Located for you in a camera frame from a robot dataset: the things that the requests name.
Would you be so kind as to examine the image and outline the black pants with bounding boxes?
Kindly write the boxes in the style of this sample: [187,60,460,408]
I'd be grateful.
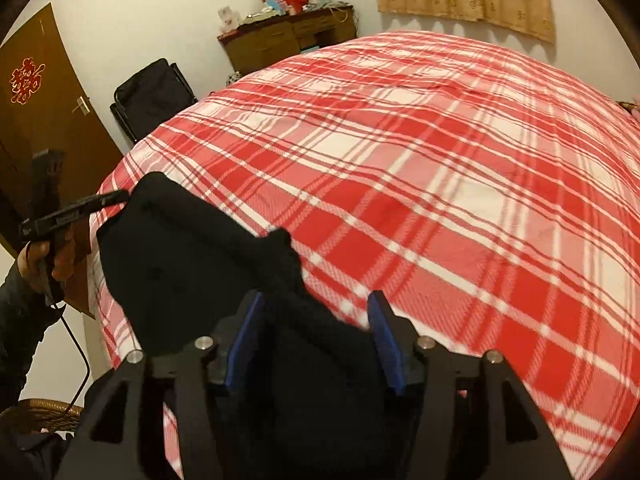
[96,172,419,479]

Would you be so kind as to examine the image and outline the left forearm dark sleeve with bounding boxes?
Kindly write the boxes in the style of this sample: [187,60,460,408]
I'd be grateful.
[0,262,62,411]

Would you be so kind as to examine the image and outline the person's left hand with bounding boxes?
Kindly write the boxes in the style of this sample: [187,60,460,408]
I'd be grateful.
[17,229,76,294]

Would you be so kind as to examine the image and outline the brown wooden door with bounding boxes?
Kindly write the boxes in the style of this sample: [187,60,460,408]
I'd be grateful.
[0,2,125,319]

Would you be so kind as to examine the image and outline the woven wicker basket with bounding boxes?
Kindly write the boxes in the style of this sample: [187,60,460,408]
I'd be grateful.
[1,399,82,434]

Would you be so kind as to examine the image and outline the black folding chair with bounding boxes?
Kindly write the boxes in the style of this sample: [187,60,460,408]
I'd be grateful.
[110,58,198,144]

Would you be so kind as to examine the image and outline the red white plaid bedspread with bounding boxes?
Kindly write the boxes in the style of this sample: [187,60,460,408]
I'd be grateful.
[102,30,639,479]

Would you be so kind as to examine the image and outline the dark wooden desk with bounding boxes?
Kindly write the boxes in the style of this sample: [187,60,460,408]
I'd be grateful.
[218,4,357,75]

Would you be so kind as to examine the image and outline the black cable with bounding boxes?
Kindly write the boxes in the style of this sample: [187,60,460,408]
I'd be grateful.
[46,278,92,413]

